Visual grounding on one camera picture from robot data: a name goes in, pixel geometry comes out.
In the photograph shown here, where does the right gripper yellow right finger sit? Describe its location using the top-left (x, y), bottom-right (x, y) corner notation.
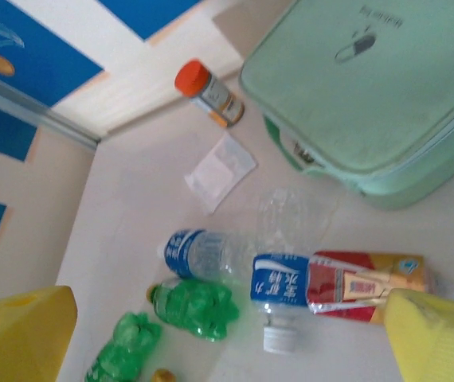
top-left (383, 288), bottom-right (454, 382)

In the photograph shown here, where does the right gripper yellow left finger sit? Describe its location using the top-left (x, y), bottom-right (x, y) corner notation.
top-left (0, 285), bottom-right (79, 382)

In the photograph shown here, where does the green yellow-cap plastic bottle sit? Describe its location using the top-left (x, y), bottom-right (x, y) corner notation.
top-left (84, 311), bottom-right (163, 382)

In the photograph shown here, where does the red snack packet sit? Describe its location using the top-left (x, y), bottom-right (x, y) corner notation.
top-left (307, 249), bottom-right (454, 325)

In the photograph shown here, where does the crushed green plastic bottle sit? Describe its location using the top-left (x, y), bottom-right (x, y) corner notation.
top-left (146, 277), bottom-right (241, 344)

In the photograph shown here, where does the crushed blue-label white-cap bottle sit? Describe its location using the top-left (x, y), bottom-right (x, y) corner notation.
top-left (249, 187), bottom-right (334, 354)

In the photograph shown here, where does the blue-label white-cap plastic bottle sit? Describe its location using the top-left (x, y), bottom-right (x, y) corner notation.
top-left (157, 228), bottom-right (260, 282)

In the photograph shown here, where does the mint green zip case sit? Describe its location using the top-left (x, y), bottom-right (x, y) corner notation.
top-left (237, 0), bottom-right (454, 212)

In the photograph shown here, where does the small clear plastic bag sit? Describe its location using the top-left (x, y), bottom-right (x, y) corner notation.
top-left (184, 132), bottom-right (259, 216)

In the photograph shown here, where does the orange-capped pill bottle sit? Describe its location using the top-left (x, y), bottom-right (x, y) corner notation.
top-left (174, 58), bottom-right (246, 129)

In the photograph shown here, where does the aluminium frame post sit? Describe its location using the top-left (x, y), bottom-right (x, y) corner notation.
top-left (0, 65), bottom-right (100, 152)

